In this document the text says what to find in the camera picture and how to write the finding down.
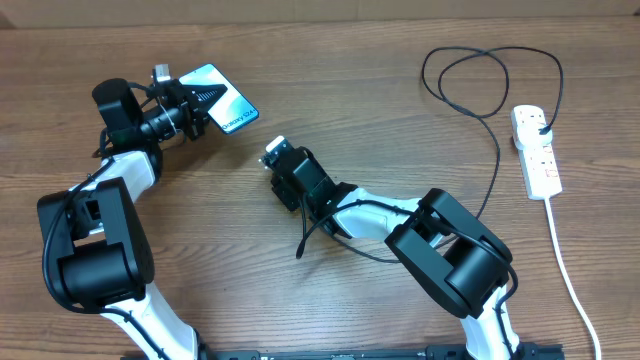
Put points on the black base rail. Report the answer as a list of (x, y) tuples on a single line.
[(526, 351)]

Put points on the Galaxy smartphone with blue screen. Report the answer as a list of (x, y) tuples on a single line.
[(233, 111)]

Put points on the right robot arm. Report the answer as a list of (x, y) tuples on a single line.
[(458, 262)]

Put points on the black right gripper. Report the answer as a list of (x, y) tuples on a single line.
[(288, 194)]

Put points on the white charger plug adapter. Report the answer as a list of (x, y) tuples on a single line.
[(531, 135)]

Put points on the white power strip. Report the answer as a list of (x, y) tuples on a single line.
[(539, 167)]

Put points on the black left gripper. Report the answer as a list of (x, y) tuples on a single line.
[(191, 101)]

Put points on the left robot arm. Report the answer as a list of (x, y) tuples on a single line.
[(96, 257)]

